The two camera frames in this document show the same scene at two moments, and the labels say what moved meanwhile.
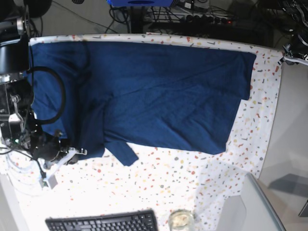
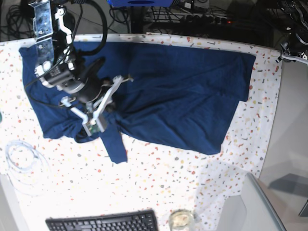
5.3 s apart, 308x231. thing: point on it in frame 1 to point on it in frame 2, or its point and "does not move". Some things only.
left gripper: x=47 y=147 to x=86 y=82
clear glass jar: x=181 y=219 does not move
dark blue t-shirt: x=178 y=96 does not move
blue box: x=141 y=3 does not move
